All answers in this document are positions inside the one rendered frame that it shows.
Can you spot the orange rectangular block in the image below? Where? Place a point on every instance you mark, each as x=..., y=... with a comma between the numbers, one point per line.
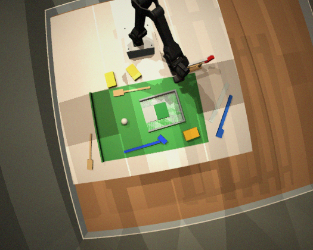
x=191, y=133

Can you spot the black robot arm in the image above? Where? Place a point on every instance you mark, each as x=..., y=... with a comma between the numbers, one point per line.
x=173, y=55

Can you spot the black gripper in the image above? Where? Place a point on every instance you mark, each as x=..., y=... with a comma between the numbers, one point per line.
x=176, y=77

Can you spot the green flat mat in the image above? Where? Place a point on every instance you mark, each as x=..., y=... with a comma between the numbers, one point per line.
x=116, y=137

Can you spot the yellow rectangular block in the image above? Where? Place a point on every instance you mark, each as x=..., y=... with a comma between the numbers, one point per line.
x=133, y=72
x=111, y=80

